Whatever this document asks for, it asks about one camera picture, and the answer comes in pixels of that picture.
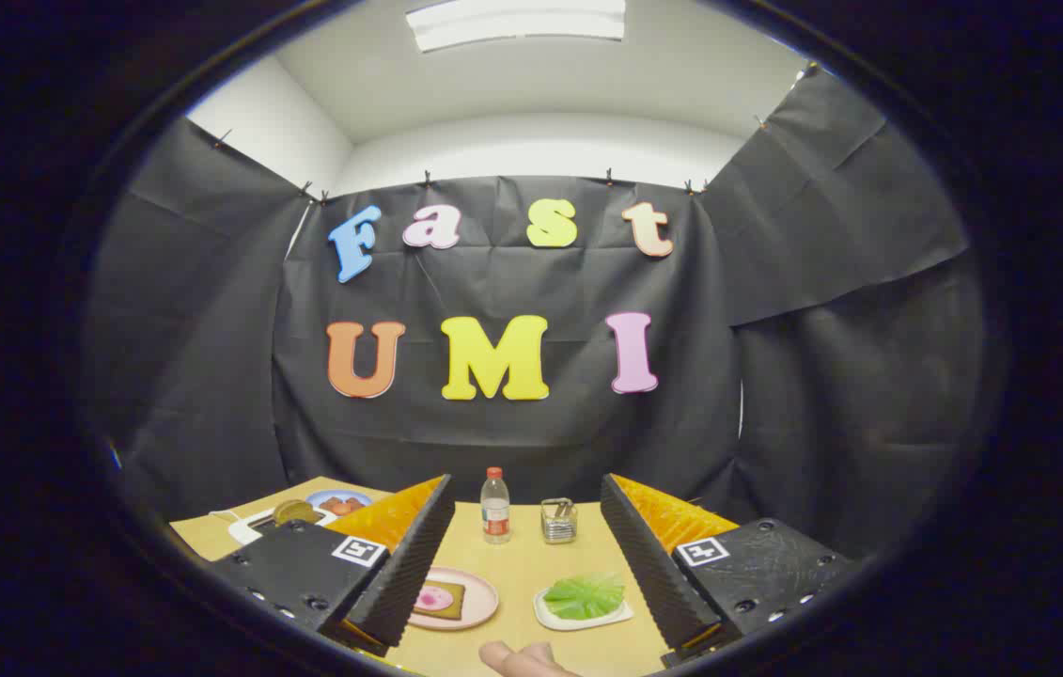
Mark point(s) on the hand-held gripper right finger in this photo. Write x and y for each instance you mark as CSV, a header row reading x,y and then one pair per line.
x,y
648,574

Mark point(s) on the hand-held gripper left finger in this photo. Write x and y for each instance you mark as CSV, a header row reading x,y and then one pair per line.
x,y
414,569

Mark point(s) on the green lettuce leaf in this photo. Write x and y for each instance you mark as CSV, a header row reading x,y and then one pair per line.
x,y
585,597

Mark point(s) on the plain brown toast slice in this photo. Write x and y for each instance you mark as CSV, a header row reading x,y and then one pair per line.
x,y
293,512

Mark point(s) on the pink ham slice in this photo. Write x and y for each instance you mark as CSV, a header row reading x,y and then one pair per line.
x,y
434,598

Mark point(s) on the toast slice under ham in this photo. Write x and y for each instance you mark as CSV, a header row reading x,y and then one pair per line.
x,y
456,602

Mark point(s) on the pink round plate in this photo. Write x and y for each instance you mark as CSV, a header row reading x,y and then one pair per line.
x,y
482,602

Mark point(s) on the small white square plate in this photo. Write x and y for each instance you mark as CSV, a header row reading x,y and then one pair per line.
x,y
587,622

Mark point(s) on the brown meat patty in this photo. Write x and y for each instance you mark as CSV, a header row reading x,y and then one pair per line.
x,y
331,506
353,506

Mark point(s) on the clear water bottle red cap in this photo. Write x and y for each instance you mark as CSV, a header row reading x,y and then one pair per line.
x,y
495,512

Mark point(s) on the blue round plate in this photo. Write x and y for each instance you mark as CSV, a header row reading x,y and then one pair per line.
x,y
320,495

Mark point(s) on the black backdrop cloth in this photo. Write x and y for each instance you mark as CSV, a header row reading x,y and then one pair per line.
x,y
512,442

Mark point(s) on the white toaster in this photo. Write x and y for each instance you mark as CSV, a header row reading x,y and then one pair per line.
x,y
244,531

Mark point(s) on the ceiling light panel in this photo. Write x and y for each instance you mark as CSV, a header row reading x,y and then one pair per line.
x,y
517,21

